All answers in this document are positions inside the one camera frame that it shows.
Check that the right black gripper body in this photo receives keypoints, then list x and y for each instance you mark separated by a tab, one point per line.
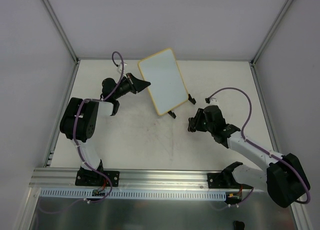
195	121

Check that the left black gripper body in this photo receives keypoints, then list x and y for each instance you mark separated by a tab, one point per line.
133	83

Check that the black felt whiteboard eraser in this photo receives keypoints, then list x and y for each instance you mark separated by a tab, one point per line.
191	125

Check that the yellow framed whiteboard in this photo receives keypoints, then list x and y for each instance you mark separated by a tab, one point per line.
167	88

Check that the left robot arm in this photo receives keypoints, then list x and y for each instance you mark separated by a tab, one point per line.
79	120

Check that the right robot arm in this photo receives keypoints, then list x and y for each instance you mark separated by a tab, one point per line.
281	176

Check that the black whiteboard foot left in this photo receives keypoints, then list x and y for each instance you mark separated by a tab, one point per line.
172	114

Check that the black object bottom edge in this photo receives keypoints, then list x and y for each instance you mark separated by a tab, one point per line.
239	225

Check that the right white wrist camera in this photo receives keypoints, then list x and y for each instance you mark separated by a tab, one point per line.
214	102

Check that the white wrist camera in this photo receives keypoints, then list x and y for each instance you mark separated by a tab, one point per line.
120	68
214	102

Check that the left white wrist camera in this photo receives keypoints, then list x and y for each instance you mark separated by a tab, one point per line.
120	68

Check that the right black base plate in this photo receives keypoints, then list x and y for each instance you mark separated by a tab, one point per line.
223	180

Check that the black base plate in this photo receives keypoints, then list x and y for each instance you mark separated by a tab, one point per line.
89	178
223	180

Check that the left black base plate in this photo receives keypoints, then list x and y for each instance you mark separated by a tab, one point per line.
89	178

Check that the left aluminium frame post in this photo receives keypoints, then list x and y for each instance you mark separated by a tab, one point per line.
53	17

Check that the aluminium frame post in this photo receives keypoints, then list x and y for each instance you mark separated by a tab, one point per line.
53	17
272	30

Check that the aluminium mounting rail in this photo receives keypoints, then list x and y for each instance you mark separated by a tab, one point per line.
129	179

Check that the white slotted cable duct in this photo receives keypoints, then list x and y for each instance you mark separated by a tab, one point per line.
135	194

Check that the right aluminium frame post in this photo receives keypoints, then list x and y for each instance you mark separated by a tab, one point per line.
272	30

